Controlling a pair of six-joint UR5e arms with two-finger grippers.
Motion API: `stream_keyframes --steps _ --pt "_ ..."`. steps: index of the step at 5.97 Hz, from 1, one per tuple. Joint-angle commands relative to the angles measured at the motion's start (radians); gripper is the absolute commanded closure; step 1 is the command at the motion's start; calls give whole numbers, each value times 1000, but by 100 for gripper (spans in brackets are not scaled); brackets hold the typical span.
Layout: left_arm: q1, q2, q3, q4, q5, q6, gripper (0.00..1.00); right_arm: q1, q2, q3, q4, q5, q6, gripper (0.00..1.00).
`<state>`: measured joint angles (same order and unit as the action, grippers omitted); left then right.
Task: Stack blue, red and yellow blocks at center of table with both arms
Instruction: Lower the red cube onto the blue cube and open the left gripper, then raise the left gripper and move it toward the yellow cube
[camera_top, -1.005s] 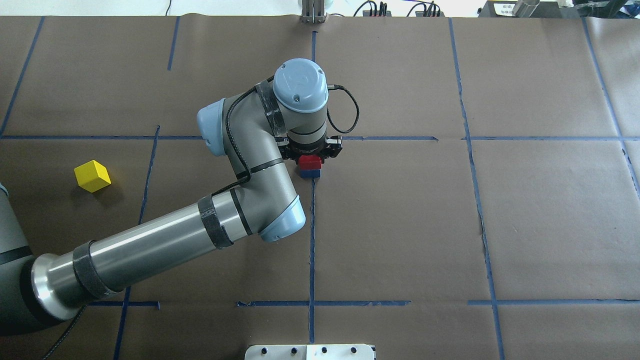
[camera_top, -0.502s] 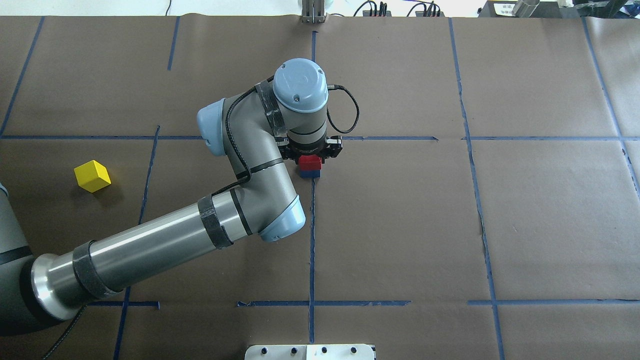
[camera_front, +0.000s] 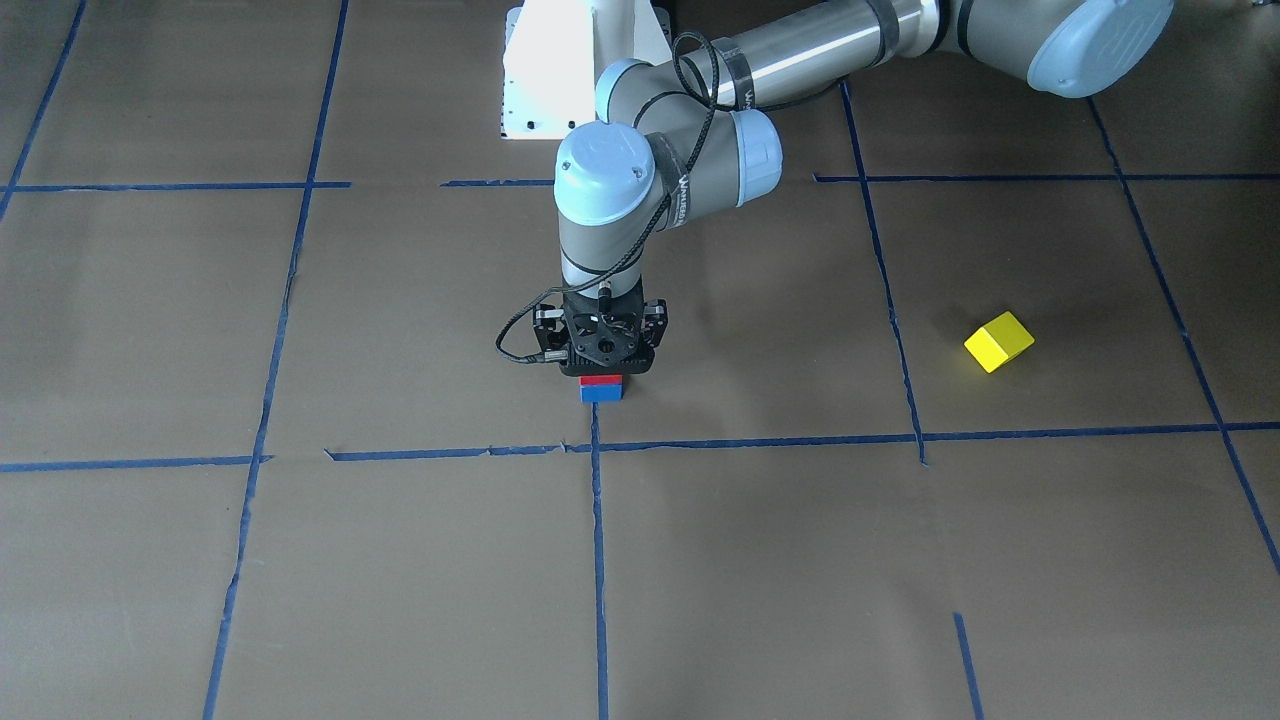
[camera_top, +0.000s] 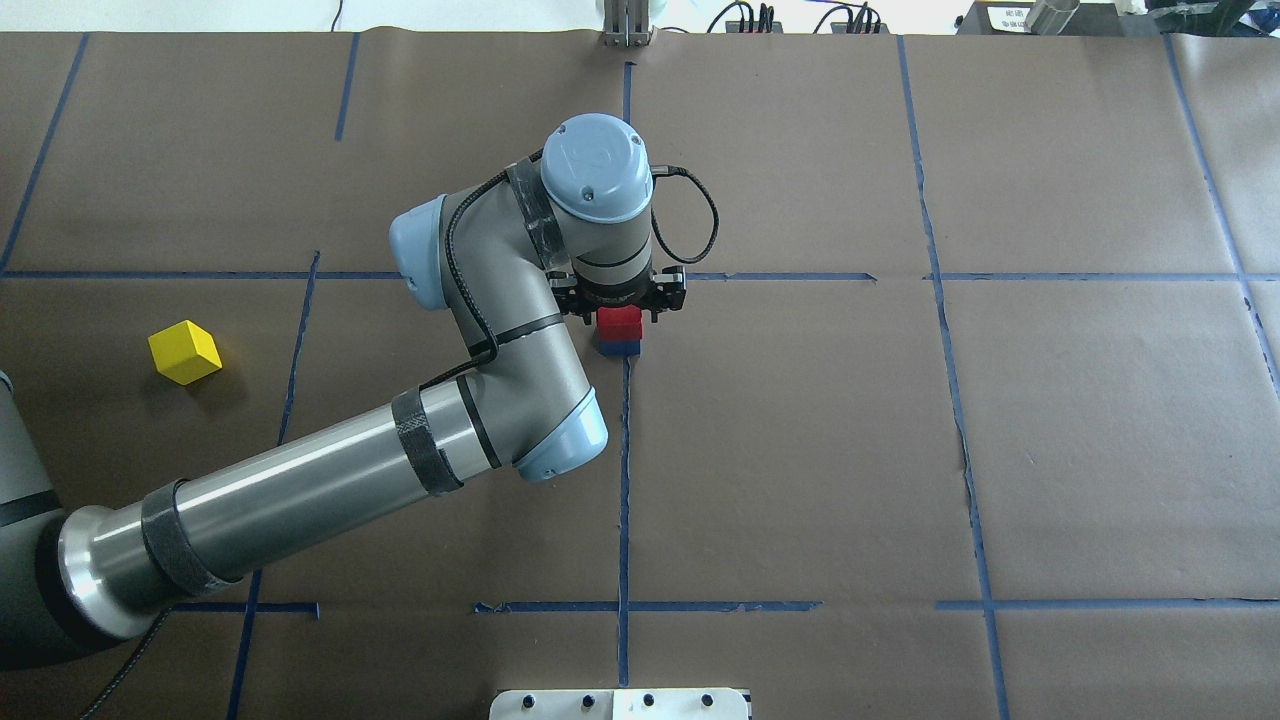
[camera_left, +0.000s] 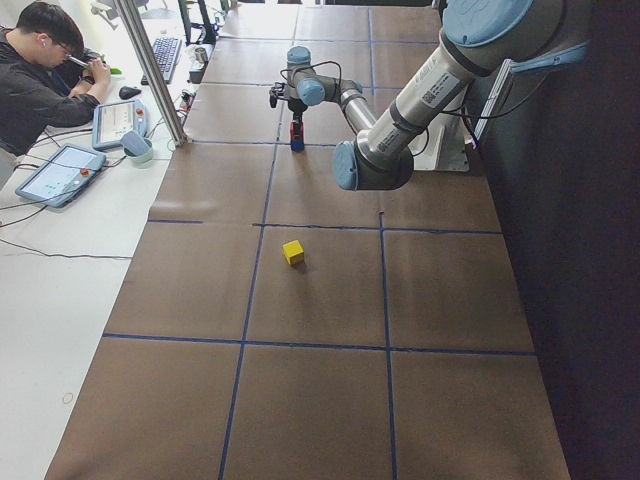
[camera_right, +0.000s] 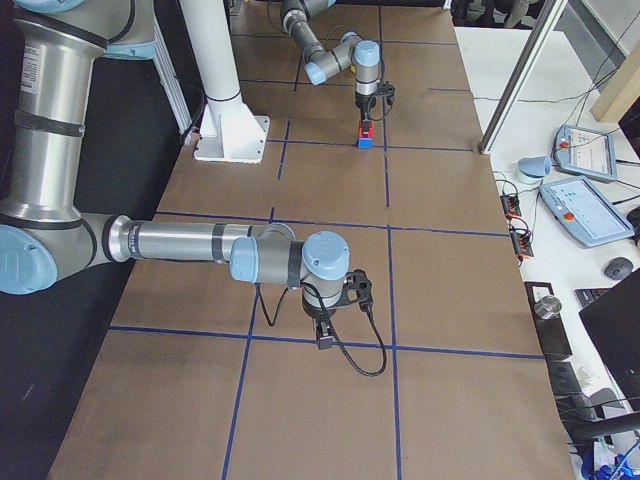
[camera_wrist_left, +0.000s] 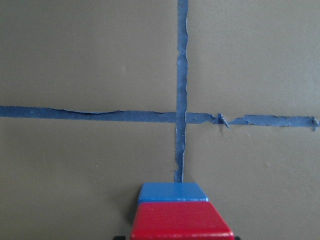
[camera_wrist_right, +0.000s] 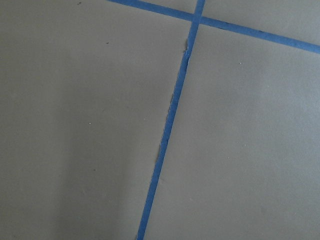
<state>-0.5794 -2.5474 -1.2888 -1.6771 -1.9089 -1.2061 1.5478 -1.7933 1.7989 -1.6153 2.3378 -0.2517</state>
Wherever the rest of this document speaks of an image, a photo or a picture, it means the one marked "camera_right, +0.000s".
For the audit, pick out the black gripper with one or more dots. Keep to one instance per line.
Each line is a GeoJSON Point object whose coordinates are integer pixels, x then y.
{"type": "Point", "coordinates": [364, 104]}
{"type": "Point", "coordinates": [316, 314]}

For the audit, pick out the red wooden block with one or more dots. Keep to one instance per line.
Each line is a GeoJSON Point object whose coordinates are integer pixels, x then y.
{"type": "Point", "coordinates": [365, 132]}

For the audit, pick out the blue wooden block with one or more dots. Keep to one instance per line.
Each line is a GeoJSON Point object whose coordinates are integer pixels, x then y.
{"type": "Point", "coordinates": [364, 143]}

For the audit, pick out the black orange connector strip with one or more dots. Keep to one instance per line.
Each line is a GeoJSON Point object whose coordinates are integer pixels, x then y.
{"type": "Point", "coordinates": [520, 233]}

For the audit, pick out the far teach pendant tablet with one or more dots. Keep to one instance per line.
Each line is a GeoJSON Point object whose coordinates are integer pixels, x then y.
{"type": "Point", "coordinates": [587, 152]}

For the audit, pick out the teach pendant tablet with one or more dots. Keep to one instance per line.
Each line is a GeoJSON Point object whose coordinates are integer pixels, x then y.
{"type": "Point", "coordinates": [587, 152]}
{"type": "Point", "coordinates": [584, 212]}

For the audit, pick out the silver metal cup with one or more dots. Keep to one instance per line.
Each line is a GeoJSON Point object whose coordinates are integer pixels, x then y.
{"type": "Point", "coordinates": [547, 307]}

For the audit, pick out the near teach pendant tablet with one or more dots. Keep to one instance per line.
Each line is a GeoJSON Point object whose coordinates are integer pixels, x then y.
{"type": "Point", "coordinates": [584, 212]}

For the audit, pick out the black laptop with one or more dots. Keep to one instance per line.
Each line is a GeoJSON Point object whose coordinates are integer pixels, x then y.
{"type": "Point", "coordinates": [612, 323]}

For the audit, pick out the black computer mouse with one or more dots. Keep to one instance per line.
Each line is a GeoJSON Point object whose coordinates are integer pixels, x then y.
{"type": "Point", "coordinates": [618, 268]}

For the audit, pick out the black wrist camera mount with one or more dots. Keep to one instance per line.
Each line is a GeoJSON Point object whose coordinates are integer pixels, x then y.
{"type": "Point", "coordinates": [356, 289]}
{"type": "Point", "coordinates": [386, 92]}

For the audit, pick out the white camera pole base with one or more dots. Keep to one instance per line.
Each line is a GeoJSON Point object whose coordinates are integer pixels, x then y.
{"type": "Point", "coordinates": [229, 131]}

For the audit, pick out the aluminium frame post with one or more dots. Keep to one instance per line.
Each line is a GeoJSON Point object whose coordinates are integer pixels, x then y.
{"type": "Point", "coordinates": [538, 36]}

